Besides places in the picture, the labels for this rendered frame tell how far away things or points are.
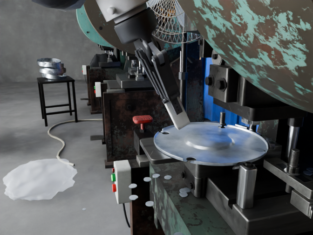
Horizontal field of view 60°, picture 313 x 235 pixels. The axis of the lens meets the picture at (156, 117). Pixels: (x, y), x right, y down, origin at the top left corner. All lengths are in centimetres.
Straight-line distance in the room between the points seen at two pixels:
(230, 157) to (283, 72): 39
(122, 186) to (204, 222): 37
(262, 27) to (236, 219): 46
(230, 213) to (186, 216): 10
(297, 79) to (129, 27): 29
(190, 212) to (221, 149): 17
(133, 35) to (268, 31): 28
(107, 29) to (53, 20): 534
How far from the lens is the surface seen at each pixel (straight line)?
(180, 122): 56
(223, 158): 63
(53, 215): 187
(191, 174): 73
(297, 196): 65
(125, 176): 93
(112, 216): 177
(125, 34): 48
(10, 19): 736
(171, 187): 77
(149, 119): 98
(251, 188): 60
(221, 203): 67
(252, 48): 28
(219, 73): 68
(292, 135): 75
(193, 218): 67
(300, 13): 20
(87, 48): 721
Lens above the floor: 104
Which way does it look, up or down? 16 degrees down
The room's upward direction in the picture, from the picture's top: straight up
